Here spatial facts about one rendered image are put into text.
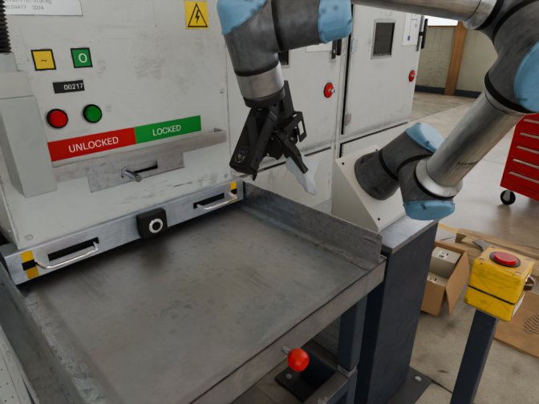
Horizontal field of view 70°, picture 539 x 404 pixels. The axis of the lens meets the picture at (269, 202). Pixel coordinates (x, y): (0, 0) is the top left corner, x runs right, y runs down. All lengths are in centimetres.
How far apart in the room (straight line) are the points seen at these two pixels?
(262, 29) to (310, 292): 44
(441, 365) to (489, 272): 112
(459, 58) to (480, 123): 799
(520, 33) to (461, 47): 804
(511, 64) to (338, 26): 31
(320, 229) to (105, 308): 46
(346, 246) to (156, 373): 45
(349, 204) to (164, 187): 55
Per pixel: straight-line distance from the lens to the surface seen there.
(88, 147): 80
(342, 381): 101
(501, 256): 82
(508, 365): 201
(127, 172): 82
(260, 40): 61
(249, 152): 64
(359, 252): 83
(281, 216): 95
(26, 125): 65
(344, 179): 115
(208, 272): 78
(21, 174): 66
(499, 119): 83
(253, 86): 64
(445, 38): 904
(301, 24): 61
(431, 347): 195
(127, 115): 82
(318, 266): 79
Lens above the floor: 129
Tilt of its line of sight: 24 degrees down
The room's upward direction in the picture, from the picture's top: straight up
